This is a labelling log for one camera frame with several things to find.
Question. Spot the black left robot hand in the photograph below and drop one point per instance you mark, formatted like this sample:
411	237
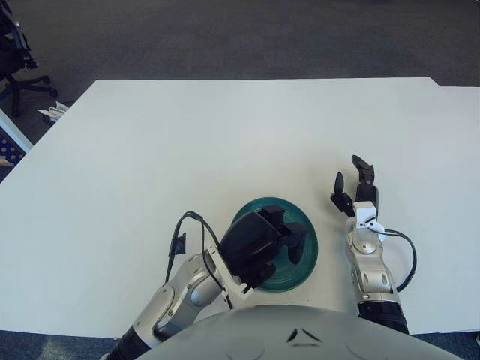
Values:
247	243

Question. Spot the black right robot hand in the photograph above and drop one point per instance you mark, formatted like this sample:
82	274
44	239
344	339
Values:
366	191

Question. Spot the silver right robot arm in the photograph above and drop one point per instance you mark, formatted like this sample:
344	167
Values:
371	273

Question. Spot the white furniture frame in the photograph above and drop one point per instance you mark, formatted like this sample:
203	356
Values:
15	131

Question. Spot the white paper scrap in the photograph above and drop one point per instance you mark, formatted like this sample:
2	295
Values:
54	110

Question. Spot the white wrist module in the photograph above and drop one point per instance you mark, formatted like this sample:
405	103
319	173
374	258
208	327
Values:
234	283
364	213

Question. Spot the grey robot torso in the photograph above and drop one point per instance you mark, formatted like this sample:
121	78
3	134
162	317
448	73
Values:
300	333

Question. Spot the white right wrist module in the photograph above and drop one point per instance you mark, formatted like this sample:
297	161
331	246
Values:
364	213

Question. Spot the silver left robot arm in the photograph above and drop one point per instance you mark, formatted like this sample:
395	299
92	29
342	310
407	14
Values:
191	273

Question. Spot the black office chair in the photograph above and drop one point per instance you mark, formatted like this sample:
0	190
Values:
11	52

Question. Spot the green ribbed plate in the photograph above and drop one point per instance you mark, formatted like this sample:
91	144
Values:
292	279

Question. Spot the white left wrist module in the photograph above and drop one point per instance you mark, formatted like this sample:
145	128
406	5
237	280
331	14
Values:
234	283

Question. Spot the blue perforated panel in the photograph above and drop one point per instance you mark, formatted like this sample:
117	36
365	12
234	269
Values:
9	150

